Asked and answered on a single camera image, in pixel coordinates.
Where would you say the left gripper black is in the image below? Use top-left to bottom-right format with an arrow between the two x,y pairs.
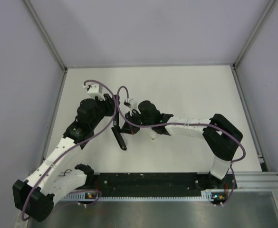
90,93 -> 120,129

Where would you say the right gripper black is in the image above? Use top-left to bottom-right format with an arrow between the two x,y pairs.
120,110 -> 153,136

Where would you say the black stapler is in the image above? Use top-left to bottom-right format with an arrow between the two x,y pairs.
111,95 -> 127,151

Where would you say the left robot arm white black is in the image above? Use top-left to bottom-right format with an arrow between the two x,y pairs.
12,94 -> 117,222

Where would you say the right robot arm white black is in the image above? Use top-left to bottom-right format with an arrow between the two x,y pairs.
122,98 -> 243,188

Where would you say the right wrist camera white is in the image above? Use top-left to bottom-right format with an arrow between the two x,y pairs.
124,98 -> 137,115

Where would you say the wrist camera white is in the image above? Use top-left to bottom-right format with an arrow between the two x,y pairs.
124,98 -> 137,115
83,83 -> 105,100

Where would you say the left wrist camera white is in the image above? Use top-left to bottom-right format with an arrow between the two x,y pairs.
83,83 -> 105,100

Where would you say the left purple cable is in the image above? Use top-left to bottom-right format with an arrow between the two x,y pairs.
21,79 -> 120,220

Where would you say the purple cable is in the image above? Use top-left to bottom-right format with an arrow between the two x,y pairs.
21,79 -> 120,220
116,85 -> 247,205

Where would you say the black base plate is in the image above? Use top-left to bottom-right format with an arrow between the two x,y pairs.
88,172 -> 235,197

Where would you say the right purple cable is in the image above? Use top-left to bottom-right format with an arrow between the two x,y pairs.
116,85 -> 247,205

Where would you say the left aluminium corner post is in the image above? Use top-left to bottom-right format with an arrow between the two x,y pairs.
21,0 -> 67,73

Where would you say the aluminium corner post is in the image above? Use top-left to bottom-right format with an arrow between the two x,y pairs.
233,0 -> 278,69
21,0 -> 67,73

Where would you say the grey slotted cable duct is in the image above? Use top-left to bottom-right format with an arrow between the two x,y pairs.
62,191 -> 227,202

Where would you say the aluminium frame rail front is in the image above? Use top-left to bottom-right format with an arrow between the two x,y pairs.
235,172 -> 278,191

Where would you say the right aluminium corner post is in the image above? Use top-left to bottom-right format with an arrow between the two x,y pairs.
233,0 -> 278,69

